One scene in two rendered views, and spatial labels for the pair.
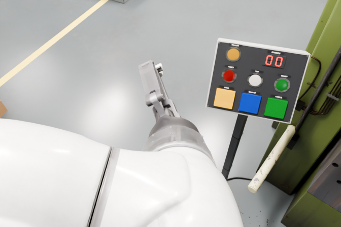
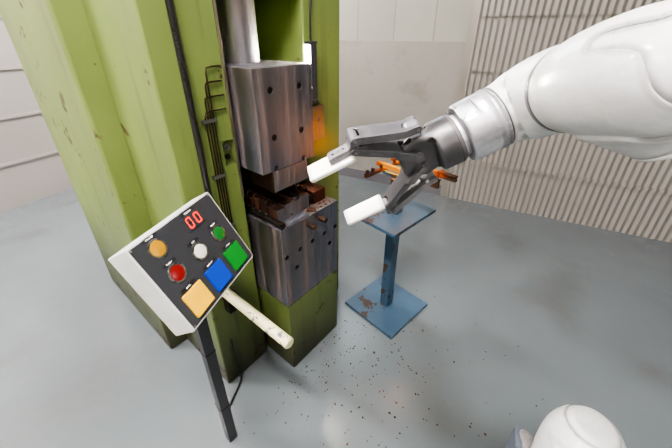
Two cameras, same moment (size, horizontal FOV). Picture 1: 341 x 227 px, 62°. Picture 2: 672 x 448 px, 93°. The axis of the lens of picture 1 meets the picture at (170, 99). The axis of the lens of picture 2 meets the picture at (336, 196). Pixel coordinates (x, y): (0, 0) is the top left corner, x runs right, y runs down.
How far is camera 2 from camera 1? 61 cm
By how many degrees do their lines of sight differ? 70
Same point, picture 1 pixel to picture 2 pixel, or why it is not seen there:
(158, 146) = (489, 97)
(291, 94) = (231, 233)
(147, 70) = (367, 129)
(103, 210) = not seen: hidden behind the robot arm
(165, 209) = not seen: hidden behind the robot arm
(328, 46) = (193, 189)
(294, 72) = (214, 215)
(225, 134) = (150, 418)
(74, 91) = not seen: outside the picture
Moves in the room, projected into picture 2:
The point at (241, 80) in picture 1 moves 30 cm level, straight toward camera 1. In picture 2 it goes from (191, 263) to (284, 288)
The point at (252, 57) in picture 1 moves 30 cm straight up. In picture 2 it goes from (176, 233) to (147, 130)
